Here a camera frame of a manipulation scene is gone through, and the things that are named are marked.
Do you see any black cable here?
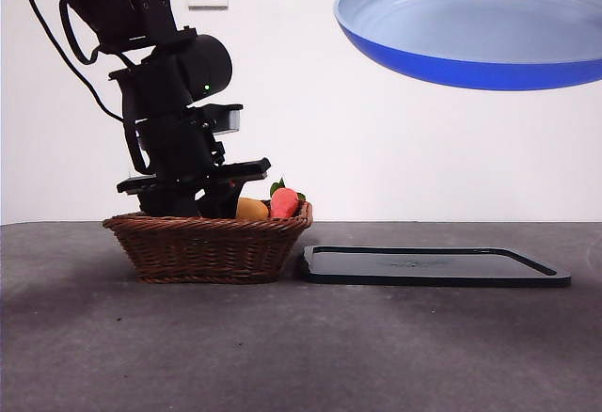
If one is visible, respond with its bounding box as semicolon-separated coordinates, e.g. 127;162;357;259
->
17;0;127;125

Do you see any brown wicker basket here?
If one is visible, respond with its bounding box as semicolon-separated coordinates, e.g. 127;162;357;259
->
102;199;314;285

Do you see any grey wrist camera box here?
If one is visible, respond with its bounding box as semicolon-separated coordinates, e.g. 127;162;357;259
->
200;103;245;137

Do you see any blue frying pan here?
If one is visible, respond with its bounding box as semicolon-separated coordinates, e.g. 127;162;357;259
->
333;0;602;92

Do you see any black flat tray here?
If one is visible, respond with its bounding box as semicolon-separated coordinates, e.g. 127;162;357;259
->
300;244;573;289

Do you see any yellow-brown potato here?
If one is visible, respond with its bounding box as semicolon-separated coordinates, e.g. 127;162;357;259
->
234;197;272;219

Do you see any orange carrot with green leaves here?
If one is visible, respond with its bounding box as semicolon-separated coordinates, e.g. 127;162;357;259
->
269;177;308;219

